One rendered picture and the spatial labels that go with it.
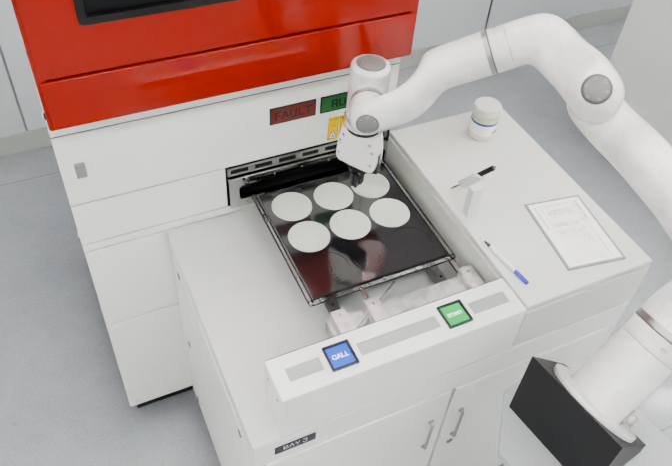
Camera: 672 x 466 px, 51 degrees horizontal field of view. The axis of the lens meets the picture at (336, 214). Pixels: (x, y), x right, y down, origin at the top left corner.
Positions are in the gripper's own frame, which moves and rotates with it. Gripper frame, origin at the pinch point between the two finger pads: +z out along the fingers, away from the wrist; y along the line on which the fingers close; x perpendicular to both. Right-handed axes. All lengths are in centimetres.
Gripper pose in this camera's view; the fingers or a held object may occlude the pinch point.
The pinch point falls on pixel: (356, 177)
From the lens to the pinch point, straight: 166.1
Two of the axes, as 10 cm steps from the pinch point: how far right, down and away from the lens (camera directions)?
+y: 8.4, 4.3, -3.4
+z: -0.7, 7.0, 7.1
